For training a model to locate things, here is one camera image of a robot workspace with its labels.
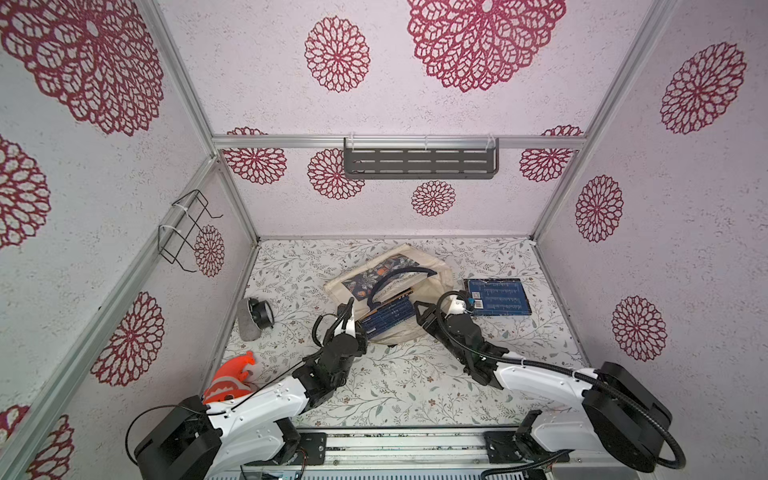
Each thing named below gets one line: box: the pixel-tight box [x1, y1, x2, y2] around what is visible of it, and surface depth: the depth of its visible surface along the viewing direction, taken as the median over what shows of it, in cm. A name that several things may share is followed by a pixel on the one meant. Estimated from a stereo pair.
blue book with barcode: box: [463, 278, 532, 316], surface depth 102 cm
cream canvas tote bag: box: [324, 244, 454, 345], surface depth 94 cm
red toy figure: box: [202, 351, 256, 404], surface depth 81 cm
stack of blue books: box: [358, 288, 416, 340], surface depth 95 cm
